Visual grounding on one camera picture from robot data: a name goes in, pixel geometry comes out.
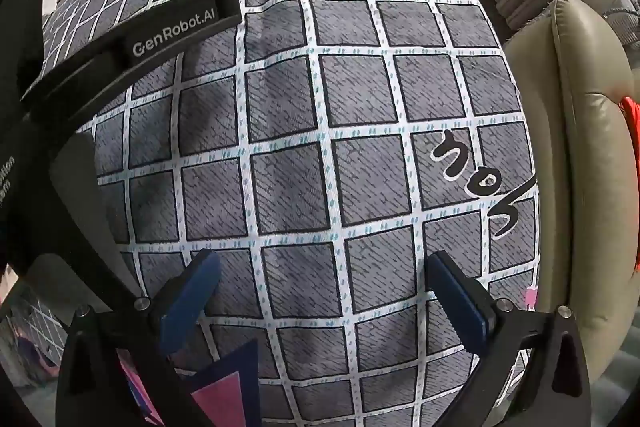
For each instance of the navy and pink printed sheet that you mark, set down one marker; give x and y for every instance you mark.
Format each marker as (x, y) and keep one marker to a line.
(225, 397)

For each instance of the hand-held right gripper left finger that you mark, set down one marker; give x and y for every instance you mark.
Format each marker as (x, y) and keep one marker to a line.
(192, 294)

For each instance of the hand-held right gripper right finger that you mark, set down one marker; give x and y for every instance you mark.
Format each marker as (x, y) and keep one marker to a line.
(457, 299)

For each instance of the grey checkered printed blanket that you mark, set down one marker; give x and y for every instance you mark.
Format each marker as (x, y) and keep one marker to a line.
(320, 147)

